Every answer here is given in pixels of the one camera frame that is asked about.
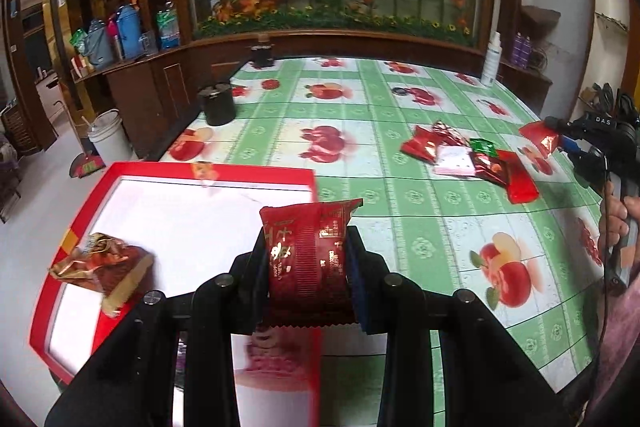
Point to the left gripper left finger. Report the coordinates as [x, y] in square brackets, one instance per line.
[250, 289]

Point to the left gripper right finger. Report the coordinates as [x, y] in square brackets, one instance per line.
[366, 274]

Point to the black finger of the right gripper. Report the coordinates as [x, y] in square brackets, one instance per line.
[561, 126]

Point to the small red snack packet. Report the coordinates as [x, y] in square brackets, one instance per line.
[544, 139]

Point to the dark red snack packet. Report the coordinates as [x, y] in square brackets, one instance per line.
[307, 267]

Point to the red cake packet gold text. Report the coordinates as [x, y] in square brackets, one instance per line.
[521, 188]

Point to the brown gold snack bag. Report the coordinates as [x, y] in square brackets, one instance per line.
[108, 265]

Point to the person's right hand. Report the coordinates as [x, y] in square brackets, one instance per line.
[613, 224]

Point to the red tray with white base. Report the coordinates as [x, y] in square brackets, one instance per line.
[169, 358]

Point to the green snack packet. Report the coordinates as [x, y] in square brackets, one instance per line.
[482, 146]

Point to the white plastic bottle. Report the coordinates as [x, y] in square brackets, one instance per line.
[492, 60]

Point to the pink white snack packet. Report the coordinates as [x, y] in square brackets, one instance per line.
[454, 160]

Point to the green patterned tablecloth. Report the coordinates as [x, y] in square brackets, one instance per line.
[346, 118]

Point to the red foil snack packet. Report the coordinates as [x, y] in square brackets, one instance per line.
[424, 143]

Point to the black round container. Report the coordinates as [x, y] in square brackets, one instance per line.
[217, 104]

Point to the red broom dustpan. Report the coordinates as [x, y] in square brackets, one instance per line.
[87, 161]

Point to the white plastic bucket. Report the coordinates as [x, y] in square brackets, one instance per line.
[107, 134]

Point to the water bottle green label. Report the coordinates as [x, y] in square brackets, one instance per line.
[168, 27]

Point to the grey thermos jug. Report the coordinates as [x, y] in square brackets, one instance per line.
[98, 47]

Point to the blue thermos jug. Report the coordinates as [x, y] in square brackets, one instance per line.
[129, 31]

